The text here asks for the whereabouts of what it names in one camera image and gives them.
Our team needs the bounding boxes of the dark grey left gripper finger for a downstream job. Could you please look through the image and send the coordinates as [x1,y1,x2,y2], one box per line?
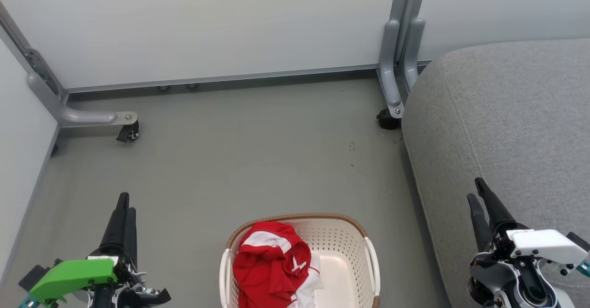
[125,207,138,266]
[100,192,130,251]

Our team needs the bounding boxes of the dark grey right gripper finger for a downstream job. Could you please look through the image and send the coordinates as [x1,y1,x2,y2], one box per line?
[467,193,494,252]
[475,177,519,235]

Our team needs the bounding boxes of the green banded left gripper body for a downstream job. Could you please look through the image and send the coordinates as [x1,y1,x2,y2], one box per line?
[29,248,171,308]

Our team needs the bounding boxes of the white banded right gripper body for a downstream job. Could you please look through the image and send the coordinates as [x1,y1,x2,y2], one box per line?
[482,227,590,276]

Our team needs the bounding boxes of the red jersey with white collar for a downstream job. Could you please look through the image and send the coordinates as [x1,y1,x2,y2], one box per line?
[233,221,313,308]

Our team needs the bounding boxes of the red white striped shorts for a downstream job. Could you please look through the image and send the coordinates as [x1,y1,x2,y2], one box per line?
[286,252,324,308]

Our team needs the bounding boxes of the grey fabric sofa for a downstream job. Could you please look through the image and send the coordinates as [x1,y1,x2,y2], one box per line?
[401,38,590,308]

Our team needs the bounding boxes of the black caster wheel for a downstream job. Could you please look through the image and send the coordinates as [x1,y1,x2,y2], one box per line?
[116,120,140,143]
[377,109,402,130]

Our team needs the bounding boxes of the grey metal foot with plate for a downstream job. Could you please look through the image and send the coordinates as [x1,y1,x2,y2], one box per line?
[0,4,139,129]

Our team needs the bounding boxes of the white perforated laundry basket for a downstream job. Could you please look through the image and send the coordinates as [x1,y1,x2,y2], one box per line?
[219,213,381,308]

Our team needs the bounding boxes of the grey metal double post foot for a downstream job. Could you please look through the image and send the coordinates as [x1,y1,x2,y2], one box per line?
[377,0,429,119]

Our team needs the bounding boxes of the grey partition bottom rail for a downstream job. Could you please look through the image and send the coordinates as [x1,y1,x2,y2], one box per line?
[65,60,431,94]

